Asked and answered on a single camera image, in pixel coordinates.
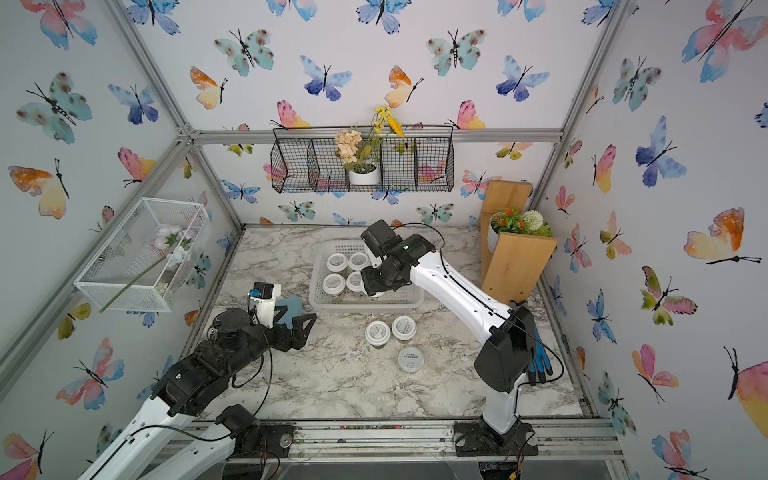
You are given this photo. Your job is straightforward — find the white pot green plant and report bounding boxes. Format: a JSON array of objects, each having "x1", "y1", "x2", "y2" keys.
[{"x1": 487, "y1": 208, "x2": 553, "y2": 253}]

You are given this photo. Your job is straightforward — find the white pot beige flowers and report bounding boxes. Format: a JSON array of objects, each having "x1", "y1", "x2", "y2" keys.
[{"x1": 334, "y1": 104, "x2": 405, "y2": 186}]

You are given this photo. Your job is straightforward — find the white wire mesh box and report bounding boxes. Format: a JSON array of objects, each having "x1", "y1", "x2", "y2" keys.
[{"x1": 74, "y1": 197, "x2": 212, "y2": 313}]

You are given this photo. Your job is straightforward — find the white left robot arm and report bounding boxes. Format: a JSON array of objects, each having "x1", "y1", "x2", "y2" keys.
[{"x1": 81, "y1": 282, "x2": 317, "y2": 479}]

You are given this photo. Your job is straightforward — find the black wire wall basket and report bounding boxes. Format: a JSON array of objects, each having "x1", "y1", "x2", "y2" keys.
[{"x1": 265, "y1": 124, "x2": 455, "y2": 194}]

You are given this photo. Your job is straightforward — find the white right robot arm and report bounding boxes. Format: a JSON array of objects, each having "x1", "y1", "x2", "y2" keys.
[{"x1": 361, "y1": 220, "x2": 537, "y2": 434}]

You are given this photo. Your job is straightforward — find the pink artificial flower stem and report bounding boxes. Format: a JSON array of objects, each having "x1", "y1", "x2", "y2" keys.
[{"x1": 100, "y1": 224, "x2": 198, "y2": 312}]

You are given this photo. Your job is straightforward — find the white plastic perforated basket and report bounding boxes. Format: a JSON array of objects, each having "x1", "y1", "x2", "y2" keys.
[{"x1": 309, "y1": 239, "x2": 426, "y2": 313}]

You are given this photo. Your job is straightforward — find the blue black work glove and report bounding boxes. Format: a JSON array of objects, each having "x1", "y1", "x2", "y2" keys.
[{"x1": 528, "y1": 327, "x2": 554, "y2": 385}]

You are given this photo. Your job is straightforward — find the wooden corner shelf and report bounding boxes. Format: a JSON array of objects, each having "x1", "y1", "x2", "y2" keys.
[{"x1": 479, "y1": 180, "x2": 558, "y2": 304}]

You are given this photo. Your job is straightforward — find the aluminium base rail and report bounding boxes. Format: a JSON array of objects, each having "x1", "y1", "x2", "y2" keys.
[{"x1": 113, "y1": 416, "x2": 628, "y2": 466}]

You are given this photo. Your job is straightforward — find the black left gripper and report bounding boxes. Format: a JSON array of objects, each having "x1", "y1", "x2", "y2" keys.
[{"x1": 223, "y1": 302, "x2": 316, "y2": 379}]

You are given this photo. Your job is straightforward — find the yogurt cup without cap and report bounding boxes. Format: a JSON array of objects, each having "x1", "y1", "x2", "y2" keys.
[{"x1": 397, "y1": 346, "x2": 425, "y2": 374}]

